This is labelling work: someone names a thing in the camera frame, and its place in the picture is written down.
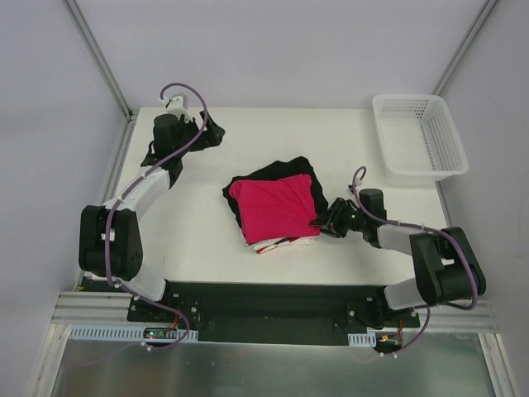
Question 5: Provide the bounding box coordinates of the pink t shirt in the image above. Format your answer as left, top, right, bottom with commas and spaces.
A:
228, 174, 320, 244

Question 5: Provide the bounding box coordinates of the black t shirt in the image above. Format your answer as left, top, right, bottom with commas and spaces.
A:
222, 155, 331, 232

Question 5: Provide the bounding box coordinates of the white red shirt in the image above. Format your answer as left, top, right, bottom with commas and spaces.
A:
245, 237, 315, 255

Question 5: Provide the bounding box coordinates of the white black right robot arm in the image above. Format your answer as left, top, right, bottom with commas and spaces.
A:
310, 189, 487, 327

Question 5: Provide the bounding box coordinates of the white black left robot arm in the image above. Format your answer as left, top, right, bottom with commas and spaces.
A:
79, 110, 226, 322

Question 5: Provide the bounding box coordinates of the white perforated plastic basket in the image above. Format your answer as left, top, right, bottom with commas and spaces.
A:
372, 94, 469, 186

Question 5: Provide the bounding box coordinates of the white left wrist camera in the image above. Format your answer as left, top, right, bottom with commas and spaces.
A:
160, 93, 189, 118

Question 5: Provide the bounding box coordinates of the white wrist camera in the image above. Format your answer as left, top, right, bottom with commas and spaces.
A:
160, 93, 189, 118
347, 184, 359, 199

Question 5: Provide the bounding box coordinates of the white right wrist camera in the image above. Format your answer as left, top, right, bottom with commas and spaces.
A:
347, 184, 359, 199

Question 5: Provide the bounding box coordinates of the white slotted cable duct right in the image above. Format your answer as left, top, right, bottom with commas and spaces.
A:
347, 332, 377, 348

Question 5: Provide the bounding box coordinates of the white slotted cable duct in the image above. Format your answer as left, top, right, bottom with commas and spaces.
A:
347, 332, 377, 348
69, 325, 198, 344

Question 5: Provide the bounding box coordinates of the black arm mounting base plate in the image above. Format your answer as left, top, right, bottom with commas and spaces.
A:
126, 281, 420, 346

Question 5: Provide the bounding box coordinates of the aluminium frame rail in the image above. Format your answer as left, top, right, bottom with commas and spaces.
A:
52, 291, 131, 323

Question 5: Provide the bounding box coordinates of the white slotted cable duct left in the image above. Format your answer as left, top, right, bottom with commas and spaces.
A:
69, 325, 198, 344

